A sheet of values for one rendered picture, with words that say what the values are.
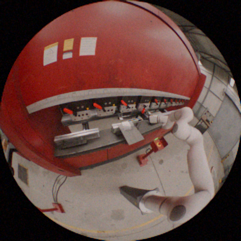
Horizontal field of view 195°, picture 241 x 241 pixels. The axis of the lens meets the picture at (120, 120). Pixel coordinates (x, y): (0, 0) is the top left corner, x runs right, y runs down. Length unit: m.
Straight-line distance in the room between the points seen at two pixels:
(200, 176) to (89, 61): 0.71
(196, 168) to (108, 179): 1.41
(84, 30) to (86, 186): 1.87
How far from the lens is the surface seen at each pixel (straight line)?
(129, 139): 0.66
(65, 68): 0.46
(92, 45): 0.46
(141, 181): 1.67
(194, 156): 0.37
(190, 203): 0.28
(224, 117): 7.61
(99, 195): 1.59
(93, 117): 0.94
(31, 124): 0.69
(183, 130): 0.41
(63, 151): 0.85
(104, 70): 0.45
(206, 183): 0.40
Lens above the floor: 1.54
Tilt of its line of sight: 42 degrees down
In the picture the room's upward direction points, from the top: 11 degrees clockwise
